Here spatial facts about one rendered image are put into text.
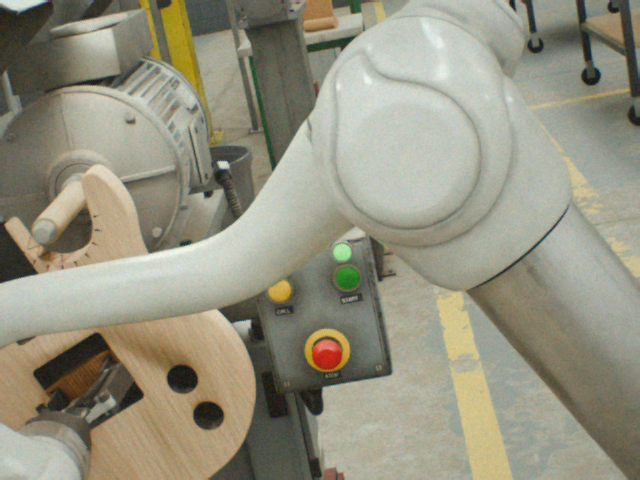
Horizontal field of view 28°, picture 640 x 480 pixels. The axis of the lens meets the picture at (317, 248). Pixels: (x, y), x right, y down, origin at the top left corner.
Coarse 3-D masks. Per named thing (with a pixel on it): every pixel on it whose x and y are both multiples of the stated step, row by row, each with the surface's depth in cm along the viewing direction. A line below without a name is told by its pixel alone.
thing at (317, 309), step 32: (320, 256) 165; (320, 288) 166; (352, 288) 166; (256, 320) 190; (288, 320) 168; (320, 320) 168; (352, 320) 167; (384, 320) 174; (288, 352) 169; (352, 352) 169; (384, 352) 169; (288, 384) 170; (320, 384) 170
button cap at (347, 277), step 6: (342, 270) 165; (348, 270) 165; (354, 270) 165; (336, 276) 165; (342, 276) 165; (348, 276) 165; (354, 276) 165; (342, 282) 165; (348, 282) 165; (354, 282) 165; (348, 288) 166
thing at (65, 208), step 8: (72, 184) 159; (80, 184) 160; (64, 192) 155; (72, 192) 156; (80, 192) 157; (56, 200) 152; (64, 200) 152; (72, 200) 153; (80, 200) 156; (48, 208) 148; (56, 208) 148; (64, 208) 149; (72, 208) 152; (80, 208) 156; (40, 216) 145; (48, 216) 144; (56, 216) 145; (64, 216) 147; (72, 216) 151; (56, 224) 144; (64, 224) 147; (56, 232) 144
